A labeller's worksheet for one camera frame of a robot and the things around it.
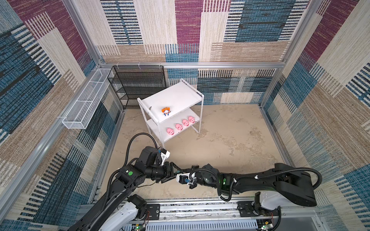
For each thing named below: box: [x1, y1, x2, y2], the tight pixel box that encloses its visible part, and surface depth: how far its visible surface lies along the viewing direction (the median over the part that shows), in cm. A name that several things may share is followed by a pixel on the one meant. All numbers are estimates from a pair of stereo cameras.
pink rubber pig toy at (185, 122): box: [182, 118, 190, 127], surface depth 89 cm
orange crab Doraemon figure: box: [160, 106, 172, 116], surface depth 70 cm
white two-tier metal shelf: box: [136, 78, 205, 149], surface depth 83 cm
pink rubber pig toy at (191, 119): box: [187, 115, 196, 124], surface depth 91 cm
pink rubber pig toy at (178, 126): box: [175, 123, 184, 131], surface depth 87 cm
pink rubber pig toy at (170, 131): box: [166, 127, 175, 136], surface depth 85 cm
